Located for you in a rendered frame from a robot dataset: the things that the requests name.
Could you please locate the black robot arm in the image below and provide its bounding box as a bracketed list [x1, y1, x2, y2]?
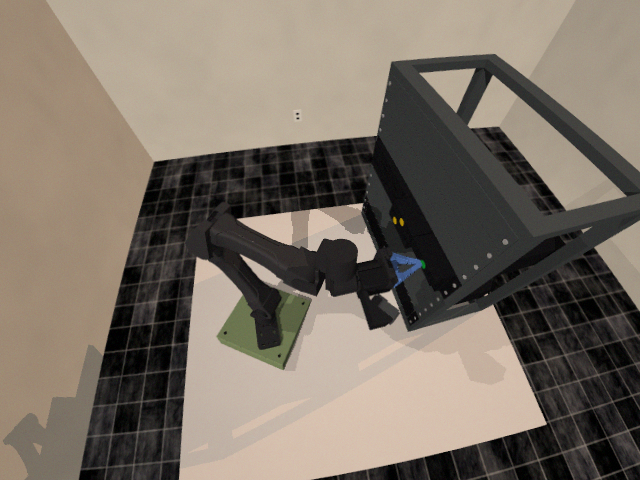
[185, 202, 400, 350]

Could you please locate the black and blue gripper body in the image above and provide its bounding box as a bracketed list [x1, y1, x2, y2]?
[355, 247, 398, 294]

